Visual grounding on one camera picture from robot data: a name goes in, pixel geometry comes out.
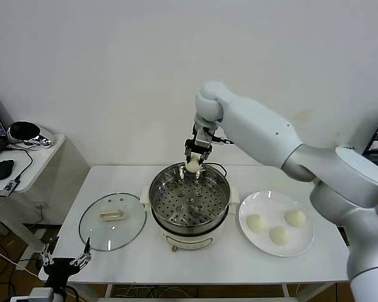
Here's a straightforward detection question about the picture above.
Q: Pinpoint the stainless steel steamer basket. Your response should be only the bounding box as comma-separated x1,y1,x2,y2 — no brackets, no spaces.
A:
149,161,231,237

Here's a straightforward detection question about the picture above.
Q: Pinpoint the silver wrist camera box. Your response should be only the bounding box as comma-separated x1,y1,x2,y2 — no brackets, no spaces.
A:
193,124,215,148
28,288,56,302

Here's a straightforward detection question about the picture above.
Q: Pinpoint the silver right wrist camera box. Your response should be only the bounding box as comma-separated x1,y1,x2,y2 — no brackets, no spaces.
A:
193,124,215,148

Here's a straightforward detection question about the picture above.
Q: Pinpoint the grey usb dongle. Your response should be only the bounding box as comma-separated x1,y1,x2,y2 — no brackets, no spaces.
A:
0,179,20,198

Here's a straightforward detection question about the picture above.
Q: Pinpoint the thin black dongle cable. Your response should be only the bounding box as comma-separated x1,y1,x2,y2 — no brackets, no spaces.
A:
3,146,35,183

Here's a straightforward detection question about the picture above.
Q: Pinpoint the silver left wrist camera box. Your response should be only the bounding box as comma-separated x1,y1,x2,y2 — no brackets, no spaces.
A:
28,288,56,302

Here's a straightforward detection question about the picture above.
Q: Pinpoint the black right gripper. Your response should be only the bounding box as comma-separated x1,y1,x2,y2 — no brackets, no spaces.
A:
184,140,212,167

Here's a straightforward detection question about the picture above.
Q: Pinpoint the black computer mouse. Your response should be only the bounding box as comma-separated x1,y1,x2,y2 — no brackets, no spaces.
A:
0,159,15,181

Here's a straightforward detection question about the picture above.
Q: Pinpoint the round white plate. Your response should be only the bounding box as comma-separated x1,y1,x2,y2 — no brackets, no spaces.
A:
238,191,315,258

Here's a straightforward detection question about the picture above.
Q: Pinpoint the white electric cooker pot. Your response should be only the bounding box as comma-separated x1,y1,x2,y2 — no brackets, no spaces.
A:
139,185,240,253

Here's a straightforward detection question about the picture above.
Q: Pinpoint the chrome and black headset device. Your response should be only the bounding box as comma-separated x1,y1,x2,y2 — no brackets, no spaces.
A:
7,121,55,148

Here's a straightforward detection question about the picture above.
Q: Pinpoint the white steamed baozi bun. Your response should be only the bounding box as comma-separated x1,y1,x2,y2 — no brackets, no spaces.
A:
246,214,268,234
269,226,292,247
284,210,307,228
185,154,202,174

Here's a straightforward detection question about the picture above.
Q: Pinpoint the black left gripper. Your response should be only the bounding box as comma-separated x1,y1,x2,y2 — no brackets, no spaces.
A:
39,237,93,289

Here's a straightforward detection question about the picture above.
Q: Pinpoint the white side table with mouse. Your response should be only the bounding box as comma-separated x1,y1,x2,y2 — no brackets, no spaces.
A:
0,134,67,262

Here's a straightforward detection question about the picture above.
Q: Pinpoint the round glass pot lid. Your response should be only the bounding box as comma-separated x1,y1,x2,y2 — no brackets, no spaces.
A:
78,192,147,252

